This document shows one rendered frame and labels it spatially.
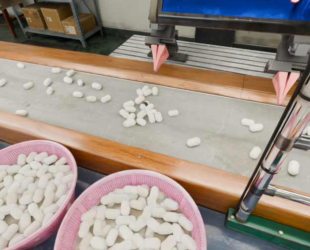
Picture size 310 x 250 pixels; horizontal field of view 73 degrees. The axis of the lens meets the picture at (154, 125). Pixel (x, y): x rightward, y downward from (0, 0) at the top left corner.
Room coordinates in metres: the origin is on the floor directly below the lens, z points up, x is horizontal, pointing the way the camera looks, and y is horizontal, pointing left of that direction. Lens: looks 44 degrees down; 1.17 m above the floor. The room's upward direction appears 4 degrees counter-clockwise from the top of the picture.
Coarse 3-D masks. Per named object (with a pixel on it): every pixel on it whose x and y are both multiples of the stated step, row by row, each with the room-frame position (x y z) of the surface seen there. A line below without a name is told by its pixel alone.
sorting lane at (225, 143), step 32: (0, 64) 0.88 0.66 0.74; (32, 64) 0.86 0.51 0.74; (0, 96) 0.64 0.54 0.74; (32, 96) 0.62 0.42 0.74; (64, 96) 0.61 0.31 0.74; (96, 96) 0.59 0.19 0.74; (128, 96) 0.58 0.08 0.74; (160, 96) 0.57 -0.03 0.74; (192, 96) 0.56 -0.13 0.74; (96, 128) 0.44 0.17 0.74; (128, 128) 0.43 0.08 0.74; (160, 128) 0.42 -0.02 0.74; (192, 128) 0.41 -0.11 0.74; (224, 128) 0.40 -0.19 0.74; (192, 160) 0.30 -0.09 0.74; (224, 160) 0.30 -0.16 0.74; (256, 160) 0.29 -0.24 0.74; (288, 160) 0.28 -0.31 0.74
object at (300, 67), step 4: (272, 60) 0.48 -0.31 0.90; (268, 64) 0.47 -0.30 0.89; (292, 64) 0.45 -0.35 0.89; (296, 64) 0.45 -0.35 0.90; (300, 64) 0.45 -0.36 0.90; (304, 64) 0.44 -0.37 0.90; (264, 68) 0.50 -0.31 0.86; (292, 68) 0.45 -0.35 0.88; (296, 68) 0.45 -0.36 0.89; (300, 68) 0.44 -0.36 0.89; (304, 68) 0.44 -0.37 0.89; (264, 72) 0.51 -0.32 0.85; (272, 72) 0.50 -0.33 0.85
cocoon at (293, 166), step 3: (291, 162) 0.27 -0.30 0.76; (294, 162) 0.26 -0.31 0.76; (297, 162) 0.26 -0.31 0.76; (291, 165) 0.26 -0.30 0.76; (294, 165) 0.25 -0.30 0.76; (297, 165) 0.25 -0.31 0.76; (288, 168) 0.25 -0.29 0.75; (291, 168) 0.25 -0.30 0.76; (294, 168) 0.25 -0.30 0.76; (297, 168) 0.25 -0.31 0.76; (288, 171) 0.25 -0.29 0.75; (291, 171) 0.24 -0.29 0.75; (294, 171) 0.24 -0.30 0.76; (297, 171) 0.24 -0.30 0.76; (291, 174) 0.24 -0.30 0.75; (294, 174) 0.24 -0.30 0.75
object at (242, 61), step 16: (128, 48) 1.12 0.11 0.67; (144, 48) 1.10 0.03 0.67; (192, 48) 1.06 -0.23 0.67; (208, 48) 1.05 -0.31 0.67; (224, 48) 1.04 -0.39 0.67; (176, 64) 0.90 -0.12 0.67; (192, 64) 0.89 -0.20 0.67; (208, 64) 0.88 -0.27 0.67; (224, 64) 0.87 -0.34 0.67; (240, 64) 0.86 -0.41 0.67; (256, 64) 0.85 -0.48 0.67
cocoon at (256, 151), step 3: (255, 147) 0.31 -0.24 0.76; (258, 147) 0.31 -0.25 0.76; (252, 150) 0.31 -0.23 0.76; (255, 150) 0.30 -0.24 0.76; (258, 150) 0.30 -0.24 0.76; (249, 153) 0.30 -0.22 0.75; (252, 153) 0.30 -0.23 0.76; (255, 153) 0.30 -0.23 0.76; (258, 153) 0.30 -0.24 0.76; (252, 156) 0.29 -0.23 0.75; (255, 156) 0.29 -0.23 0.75
